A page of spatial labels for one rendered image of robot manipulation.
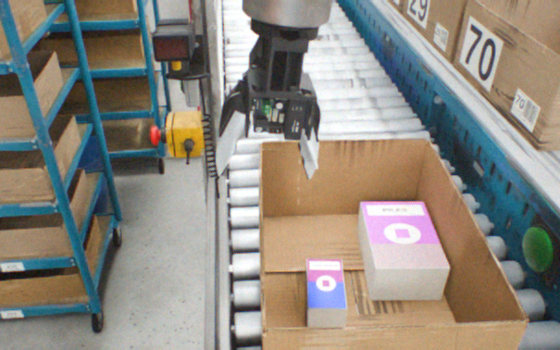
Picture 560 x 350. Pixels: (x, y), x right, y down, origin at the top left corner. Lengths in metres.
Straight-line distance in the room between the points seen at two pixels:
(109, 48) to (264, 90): 1.81
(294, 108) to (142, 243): 1.60
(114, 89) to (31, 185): 1.02
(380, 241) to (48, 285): 1.17
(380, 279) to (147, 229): 1.48
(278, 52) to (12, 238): 1.20
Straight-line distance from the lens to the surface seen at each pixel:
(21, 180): 1.45
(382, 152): 0.88
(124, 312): 1.83
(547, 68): 0.98
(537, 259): 0.88
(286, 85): 0.51
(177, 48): 0.83
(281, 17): 0.49
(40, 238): 1.57
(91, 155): 2.30
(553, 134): 1.00
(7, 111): 1.36
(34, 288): 1.73
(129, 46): 2.28
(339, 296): 0.74
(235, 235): 0.91
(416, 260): 0.78
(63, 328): 1.86
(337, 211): 0.94
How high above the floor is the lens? 1.35
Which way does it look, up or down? 35 degrees down
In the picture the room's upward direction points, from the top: straight up
